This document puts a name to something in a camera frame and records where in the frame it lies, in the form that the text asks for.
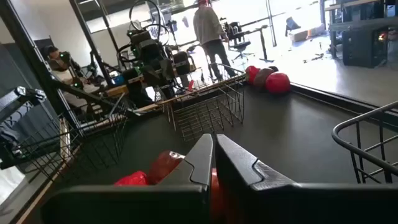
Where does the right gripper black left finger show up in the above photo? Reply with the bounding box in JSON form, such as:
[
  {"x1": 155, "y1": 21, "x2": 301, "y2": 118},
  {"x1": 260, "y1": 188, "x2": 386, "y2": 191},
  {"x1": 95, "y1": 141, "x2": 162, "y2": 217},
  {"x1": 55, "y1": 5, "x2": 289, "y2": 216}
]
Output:
[{"x1": 40, "y1": 133, "x2": 215, "y2": 224}]

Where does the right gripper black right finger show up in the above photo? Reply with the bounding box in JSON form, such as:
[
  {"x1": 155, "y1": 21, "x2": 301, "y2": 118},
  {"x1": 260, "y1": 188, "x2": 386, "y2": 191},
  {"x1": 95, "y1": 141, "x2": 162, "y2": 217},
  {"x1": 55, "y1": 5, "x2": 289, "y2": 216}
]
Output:
[{"x1": 215, "y1": 133, "x2": 398, "y2": 224}]

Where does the red bell pepper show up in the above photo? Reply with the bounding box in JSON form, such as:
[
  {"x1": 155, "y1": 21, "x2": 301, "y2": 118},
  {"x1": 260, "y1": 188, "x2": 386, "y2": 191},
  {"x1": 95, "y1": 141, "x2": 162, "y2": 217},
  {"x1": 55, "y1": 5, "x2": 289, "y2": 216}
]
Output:
[{"x1": 114, "y1": 170, "x2": 149, "y2": 187}]

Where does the black wire basket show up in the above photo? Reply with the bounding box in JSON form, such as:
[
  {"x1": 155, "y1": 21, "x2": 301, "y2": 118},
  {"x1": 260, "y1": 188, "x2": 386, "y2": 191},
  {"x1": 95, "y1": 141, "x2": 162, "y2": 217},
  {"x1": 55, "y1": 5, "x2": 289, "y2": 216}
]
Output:
[
  {"x1": 0, "y1": 104, "x2": 129, "y2": 182},
  {"x1": 331, "y1": 101, "x2": 398, "y2": 184}
]

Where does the dark brown round fruit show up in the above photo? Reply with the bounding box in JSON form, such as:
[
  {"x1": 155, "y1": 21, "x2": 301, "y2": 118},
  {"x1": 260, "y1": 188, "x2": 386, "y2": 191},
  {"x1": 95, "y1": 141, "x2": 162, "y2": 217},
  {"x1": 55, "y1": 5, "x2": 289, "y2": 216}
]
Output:
[{"x1": 252, "y1": 67, "x2": 276, "y2": 90}]

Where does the person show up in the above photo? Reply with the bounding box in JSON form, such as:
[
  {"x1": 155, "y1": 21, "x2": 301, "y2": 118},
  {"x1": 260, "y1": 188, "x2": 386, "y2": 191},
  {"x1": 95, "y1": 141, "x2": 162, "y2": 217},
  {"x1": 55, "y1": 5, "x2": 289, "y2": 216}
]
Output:
[
  {"x1": 43, "y1": 45, "x2": 103, "y2": 94},
  {"x1": 192, "y1": 0, "x2": 238, "y2": 81}
]

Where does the black floor stand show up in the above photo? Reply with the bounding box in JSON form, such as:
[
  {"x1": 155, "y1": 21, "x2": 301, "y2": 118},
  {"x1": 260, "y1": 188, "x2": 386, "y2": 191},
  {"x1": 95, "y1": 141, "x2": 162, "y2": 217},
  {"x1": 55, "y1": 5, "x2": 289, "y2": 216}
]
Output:
[{"x1": 248, "y1": 24, "x2": 275, "y2": 63}]

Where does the black office chair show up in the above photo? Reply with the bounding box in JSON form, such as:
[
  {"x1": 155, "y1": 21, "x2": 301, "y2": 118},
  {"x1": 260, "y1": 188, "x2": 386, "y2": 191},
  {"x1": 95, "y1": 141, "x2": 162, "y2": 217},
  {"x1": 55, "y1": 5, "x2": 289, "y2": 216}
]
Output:
[{"x1": 228, "y1": 21, "x2": 255, "y2": 63}]

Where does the cardboard box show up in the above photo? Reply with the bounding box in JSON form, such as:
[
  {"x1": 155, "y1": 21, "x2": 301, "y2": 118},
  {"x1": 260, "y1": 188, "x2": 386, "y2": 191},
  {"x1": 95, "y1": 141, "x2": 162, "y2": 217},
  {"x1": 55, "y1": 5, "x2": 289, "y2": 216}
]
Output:
[{"x1": 289, "y1": 24, "x2": 326, "y2": 43}]

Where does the black computer tower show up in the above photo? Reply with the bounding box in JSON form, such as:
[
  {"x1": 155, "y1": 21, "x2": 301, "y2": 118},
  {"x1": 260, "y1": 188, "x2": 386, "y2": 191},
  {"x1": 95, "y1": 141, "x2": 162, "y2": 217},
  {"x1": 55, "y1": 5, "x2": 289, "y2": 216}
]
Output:
[{"x1": 341, "y1": 27, "x2": 389, "y2": 68}]

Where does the gold wire basket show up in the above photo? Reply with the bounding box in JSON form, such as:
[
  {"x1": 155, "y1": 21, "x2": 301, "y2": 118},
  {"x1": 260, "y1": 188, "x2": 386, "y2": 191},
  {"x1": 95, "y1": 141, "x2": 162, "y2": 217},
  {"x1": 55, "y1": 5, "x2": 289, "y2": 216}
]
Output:
[{"x1": 154, "y1": 63, "x2": 246, "y2": 142}]

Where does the black metal bracket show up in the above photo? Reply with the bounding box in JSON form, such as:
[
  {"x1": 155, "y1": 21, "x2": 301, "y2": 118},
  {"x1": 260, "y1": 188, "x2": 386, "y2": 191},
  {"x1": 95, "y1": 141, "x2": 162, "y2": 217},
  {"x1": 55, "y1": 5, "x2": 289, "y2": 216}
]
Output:
[{"x1": 0, "y1": 86, "x2": 47, "y2": 124}]

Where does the black frame post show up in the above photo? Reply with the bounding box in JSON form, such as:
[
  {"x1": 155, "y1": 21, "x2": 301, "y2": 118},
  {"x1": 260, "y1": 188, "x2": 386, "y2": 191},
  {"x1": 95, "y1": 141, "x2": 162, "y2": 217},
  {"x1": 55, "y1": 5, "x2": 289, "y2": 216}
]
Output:
[
  {"x1": 68, "y1": 0, "x2": 115, "y2": 86},
  {"x1": 0, "y1": 0, "x2": 82, "y2": 128}
]

